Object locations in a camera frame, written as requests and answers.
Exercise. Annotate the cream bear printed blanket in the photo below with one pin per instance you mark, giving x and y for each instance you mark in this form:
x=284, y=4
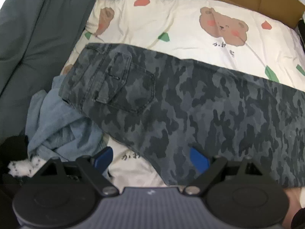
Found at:
x=178, y=16

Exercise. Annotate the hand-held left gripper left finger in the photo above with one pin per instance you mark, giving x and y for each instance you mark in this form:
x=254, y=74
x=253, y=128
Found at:
x=103, y=158

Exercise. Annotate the dark grey bedding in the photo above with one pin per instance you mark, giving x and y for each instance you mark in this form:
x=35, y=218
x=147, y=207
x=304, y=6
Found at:
x=43, y=40

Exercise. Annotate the white spotted fuzzy cloth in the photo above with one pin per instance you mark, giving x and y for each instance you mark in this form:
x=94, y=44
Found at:
x=23, y=167

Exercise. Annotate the blue denim garment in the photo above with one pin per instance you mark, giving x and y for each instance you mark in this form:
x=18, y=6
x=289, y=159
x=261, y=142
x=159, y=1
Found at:
x=59, y=128

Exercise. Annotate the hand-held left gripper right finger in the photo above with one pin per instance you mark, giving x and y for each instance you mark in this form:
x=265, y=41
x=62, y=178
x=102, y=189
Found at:
x=199, y=159

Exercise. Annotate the black folded garment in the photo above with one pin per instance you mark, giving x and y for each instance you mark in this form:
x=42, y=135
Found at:
x=302, y=35

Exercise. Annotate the grey camouflage pants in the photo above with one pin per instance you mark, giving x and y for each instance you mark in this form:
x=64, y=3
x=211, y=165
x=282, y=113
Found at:
x=190, y=100

